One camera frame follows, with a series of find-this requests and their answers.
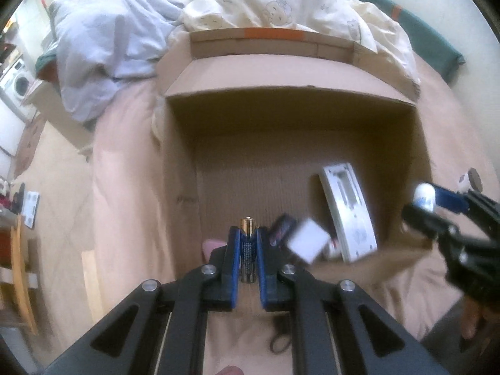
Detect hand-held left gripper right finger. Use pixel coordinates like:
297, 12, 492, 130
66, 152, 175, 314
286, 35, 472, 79
256, 227, 450, 375

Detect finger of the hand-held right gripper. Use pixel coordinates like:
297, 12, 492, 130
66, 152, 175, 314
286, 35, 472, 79
432, 183, 473, 215
402, 202, 461, 240

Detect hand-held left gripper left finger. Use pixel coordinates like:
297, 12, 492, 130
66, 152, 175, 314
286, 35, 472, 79
43, 226, 245, 375

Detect white bottle blue print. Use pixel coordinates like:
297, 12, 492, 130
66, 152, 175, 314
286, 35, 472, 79
414, 182, 437, 212

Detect gold and black battery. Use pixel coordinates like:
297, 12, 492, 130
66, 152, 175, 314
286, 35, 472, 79
239, 216, 259, 284

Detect black packet pink print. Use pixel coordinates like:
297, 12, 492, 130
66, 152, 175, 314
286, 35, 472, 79
269, 214, 299, 247

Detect white cube adapter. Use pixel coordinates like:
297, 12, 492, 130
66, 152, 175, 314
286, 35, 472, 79
286, 219, 331, 264

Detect white device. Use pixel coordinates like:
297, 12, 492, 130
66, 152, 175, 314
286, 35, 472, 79
321, 163, 378, 263

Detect cardboard box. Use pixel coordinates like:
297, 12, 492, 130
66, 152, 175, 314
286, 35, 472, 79
154, 27, 434, 282

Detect person's right hand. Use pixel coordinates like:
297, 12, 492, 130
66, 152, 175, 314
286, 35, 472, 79
460, 299, 500, 346

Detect white jar brown lid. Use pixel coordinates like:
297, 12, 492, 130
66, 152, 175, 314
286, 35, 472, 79
457, 168, 483, 193

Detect pink plastic item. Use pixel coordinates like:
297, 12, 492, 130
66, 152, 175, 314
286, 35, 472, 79
202, 239, 227, 262

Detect green headboard cushion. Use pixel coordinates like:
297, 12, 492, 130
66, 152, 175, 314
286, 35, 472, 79
349, 0, 465, 83

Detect white floor scale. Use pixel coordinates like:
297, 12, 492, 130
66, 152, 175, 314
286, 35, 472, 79
21, 191, 42, 228

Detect cream bear print duvet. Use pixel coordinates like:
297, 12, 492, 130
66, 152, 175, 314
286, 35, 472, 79
172, 0, 422, 100

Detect brown round rug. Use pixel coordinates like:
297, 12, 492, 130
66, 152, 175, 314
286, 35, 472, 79
13, 113, 46, 177

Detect light blue blanket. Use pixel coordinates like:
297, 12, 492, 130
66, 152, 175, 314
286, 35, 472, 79
49, 0, 204, 123

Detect white cabinet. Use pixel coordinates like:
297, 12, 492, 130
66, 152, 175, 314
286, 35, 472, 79
0, 102, 25, 158

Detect teal pillow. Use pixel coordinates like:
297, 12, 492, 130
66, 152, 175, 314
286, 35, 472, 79
36, 45, 60, 81

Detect white washing machine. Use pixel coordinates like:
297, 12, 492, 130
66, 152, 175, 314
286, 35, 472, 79
0, 60, 35, 107

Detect black cord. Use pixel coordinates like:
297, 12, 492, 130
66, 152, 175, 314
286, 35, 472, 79
269, 316, 292, 354

